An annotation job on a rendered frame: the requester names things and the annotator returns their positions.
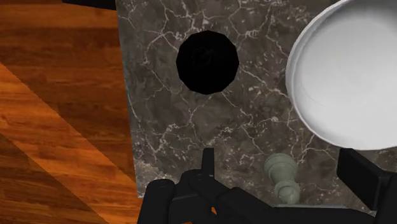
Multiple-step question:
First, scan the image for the white bowl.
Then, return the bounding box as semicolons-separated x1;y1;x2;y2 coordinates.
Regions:
285;0;397;151

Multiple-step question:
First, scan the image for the black round object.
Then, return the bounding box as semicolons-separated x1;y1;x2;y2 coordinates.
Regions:
176;29;240;95

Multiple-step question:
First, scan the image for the pale green chess pawn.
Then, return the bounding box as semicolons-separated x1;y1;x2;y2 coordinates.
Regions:
263;153;302;206

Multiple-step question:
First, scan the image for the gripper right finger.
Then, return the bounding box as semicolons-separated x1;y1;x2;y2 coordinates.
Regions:
336;148;397;224

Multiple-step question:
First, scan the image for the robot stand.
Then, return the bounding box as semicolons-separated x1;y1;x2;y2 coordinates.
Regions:
62;0;117;11

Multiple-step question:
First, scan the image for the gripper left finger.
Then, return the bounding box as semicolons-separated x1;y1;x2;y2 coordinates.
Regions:
136;147;277;224

